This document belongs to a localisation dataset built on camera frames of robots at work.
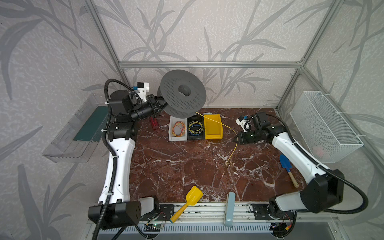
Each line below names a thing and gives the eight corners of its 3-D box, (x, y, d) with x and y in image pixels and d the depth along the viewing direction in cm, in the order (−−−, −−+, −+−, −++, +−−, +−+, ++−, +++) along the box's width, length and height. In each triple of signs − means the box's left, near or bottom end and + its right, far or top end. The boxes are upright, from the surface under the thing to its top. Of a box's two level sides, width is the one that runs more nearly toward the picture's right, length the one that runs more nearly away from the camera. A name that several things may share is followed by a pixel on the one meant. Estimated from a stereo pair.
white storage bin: (168, 142, 102) (166, 136, 97) (171, 122, 113) (170, 116, 108) (187, 142, 102) (186, 136, 97) (188, 122, 113) (187, 116, 108)
